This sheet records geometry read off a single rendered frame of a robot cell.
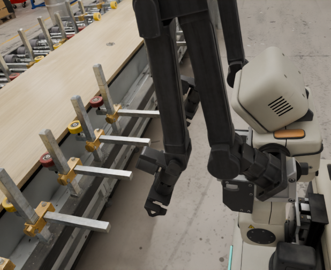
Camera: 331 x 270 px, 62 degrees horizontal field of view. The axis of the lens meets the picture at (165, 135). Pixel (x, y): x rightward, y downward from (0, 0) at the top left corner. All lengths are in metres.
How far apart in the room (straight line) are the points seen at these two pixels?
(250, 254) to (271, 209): 0.63
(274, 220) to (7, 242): 1.13
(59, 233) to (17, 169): 0.35
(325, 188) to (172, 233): 1.12
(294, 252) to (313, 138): 0.48
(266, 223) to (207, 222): 1.00
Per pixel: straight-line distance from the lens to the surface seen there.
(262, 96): 0.72
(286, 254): 1.11
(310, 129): 0.80
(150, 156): 0.74
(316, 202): 1.20
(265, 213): 1.04
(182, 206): 2.13
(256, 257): 1.62
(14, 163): 1.48
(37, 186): 1.54
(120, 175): 1.23
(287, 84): 0.72
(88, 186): 1.47
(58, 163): 1.29
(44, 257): 1.32
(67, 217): 1.20
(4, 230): 1.45
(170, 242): 1.99
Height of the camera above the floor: 1.72
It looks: 39 degrees down
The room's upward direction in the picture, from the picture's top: 10 degrees counter-clockwise
